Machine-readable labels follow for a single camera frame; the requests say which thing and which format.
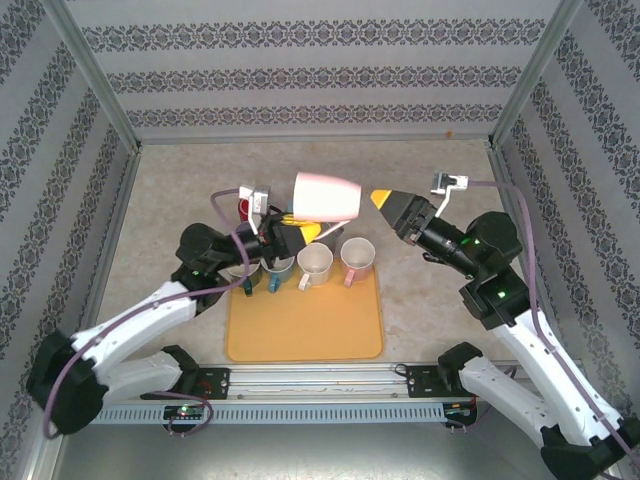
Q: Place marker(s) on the white faceted mug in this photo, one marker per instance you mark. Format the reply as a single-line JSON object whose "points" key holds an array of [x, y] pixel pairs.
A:
{"points": [[315, 261]]}

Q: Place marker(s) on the light pink smooth mug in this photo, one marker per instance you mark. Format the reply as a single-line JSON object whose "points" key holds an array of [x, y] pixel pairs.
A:
{"points": [[325, 197]]}

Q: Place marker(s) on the teal blue faceted mug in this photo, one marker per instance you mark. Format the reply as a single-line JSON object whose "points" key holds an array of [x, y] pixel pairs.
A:
{"points": [[282, 267]]}

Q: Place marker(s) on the salmon pink faceted mug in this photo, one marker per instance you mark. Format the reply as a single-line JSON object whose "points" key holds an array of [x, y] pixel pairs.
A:
{"points": [[357, 252]]}

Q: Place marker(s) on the red mug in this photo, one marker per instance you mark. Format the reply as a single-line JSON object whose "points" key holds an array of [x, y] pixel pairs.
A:
{"points": [[242, 210]]}

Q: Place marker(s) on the dark green mug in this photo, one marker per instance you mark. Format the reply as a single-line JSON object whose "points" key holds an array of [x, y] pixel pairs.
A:
{"points": [[254, 281]]}

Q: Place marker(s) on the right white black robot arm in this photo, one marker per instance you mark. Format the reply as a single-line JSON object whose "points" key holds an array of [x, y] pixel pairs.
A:
{"points": [[540, 355]]}

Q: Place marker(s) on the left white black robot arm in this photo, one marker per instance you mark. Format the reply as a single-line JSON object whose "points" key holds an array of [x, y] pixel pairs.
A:
{"points": [[135, 320]]}

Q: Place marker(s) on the orange plastic tray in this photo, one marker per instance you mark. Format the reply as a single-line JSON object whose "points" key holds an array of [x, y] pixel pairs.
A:
{"points": [[310, 325]]}

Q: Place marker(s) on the left small circuit board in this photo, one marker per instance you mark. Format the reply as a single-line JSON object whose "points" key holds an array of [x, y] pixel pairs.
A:
{"points": [[185, 412]]}

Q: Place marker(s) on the small circuit board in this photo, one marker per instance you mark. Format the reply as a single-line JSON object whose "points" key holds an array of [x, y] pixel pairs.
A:
{"points": [[185, 412], [457, 411]]}

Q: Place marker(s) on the right small circuit board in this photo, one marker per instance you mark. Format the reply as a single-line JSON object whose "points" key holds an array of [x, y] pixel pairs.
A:
{"points": [[457, 411]]}

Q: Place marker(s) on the grey metal sheet panel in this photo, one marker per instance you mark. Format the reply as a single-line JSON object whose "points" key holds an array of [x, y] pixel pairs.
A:
{"points": [[320, 455]]}

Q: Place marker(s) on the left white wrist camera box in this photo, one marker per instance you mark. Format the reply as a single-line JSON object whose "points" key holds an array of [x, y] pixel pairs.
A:
{"points": [[257, 200]]}

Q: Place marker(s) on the aluminium table side rail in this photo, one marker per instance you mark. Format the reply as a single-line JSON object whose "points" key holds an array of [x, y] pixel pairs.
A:
{"points": [[504, 172], [125, 190]]}

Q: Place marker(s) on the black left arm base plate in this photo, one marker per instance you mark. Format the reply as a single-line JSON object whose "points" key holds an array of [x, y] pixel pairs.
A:
{"points": [[220, 382]]}

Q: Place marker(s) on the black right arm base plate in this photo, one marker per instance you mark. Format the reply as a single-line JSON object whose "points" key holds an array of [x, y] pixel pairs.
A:
{"points": [[420, 382]]}

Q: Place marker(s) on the aluminium mounting rail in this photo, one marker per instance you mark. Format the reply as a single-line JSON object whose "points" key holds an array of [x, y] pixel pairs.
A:
{"points": [[320, 382]]}

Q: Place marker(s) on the aluminium frame post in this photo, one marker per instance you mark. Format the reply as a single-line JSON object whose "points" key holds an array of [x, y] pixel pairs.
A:
{"points": [[97, 80], [535, 75]]}

